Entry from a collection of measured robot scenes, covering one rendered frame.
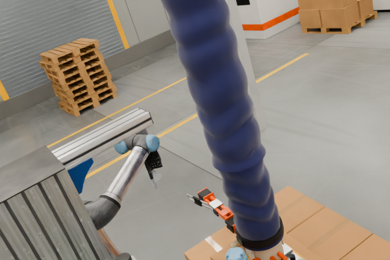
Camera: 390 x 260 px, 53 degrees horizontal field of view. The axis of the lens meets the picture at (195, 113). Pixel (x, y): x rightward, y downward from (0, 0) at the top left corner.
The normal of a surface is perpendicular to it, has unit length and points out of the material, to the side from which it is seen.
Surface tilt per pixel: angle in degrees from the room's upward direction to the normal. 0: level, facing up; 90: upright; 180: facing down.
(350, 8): 90
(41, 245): 90
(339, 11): 90
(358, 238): 0
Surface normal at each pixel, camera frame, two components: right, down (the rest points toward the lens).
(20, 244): 0.54, 0.18
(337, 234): -0.29, -0.88
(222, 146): -0.42, 0.22
